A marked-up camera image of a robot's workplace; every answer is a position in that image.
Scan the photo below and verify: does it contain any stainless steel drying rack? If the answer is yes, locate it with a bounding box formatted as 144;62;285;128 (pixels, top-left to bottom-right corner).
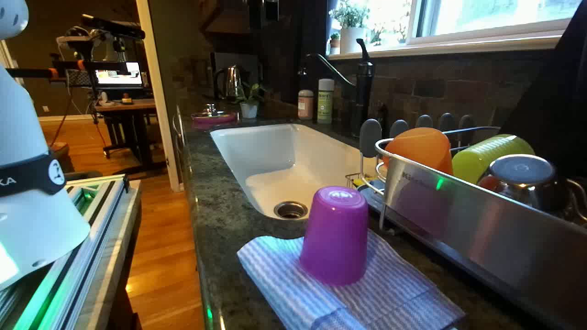
357;109;587;330

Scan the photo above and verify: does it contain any computer monitor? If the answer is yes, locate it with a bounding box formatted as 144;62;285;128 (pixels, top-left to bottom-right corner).
93;60;146;87

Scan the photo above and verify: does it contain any black camera rig stand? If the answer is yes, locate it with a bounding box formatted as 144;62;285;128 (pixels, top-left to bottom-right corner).
6;12;149;102

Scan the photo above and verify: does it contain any small potted plant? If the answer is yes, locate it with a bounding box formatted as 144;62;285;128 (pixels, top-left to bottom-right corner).
236;80;269;120

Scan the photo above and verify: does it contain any pink soap dish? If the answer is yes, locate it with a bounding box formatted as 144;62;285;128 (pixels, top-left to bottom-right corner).
192;102;239;131

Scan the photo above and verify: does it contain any white pink-label bottle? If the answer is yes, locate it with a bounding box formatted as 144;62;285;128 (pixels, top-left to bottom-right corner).
296;87;316;120

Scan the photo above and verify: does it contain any dark kitchen faucet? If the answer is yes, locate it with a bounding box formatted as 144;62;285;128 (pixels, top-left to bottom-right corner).
305;36;377;139

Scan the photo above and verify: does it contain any potted plant in white pot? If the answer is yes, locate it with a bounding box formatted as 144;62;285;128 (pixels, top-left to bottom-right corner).
329;0;373;54

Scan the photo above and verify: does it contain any metal sink drain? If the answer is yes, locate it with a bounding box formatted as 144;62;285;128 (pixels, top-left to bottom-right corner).
272;199;311;221

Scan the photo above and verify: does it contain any green ribbed plastic cup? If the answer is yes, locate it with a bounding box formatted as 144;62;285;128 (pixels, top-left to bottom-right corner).
450;131;537;184

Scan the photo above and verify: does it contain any white kitchen sink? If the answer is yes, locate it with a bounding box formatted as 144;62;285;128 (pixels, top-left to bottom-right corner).
210;120;382;223

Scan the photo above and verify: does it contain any orange plastic cup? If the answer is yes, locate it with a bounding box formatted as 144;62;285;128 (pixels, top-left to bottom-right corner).
384;126;456;175

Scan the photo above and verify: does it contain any shiny metal pot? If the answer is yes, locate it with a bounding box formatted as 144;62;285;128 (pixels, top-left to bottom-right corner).
489;151;570;212

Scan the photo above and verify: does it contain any blue striped dish cloth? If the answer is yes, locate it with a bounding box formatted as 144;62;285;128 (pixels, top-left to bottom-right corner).
236;228;469;330

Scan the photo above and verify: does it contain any dark wooden table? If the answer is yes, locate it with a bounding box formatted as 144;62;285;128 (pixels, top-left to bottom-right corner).
93;96;162;170

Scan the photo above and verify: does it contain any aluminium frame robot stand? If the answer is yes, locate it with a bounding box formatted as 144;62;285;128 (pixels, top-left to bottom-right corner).
0;172;144;330

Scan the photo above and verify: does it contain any green soap bottle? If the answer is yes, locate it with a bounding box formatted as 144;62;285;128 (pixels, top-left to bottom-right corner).
316;76;337;126

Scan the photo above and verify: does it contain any yellow sponge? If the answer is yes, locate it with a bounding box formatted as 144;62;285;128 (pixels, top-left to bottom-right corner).
346;172;377;192

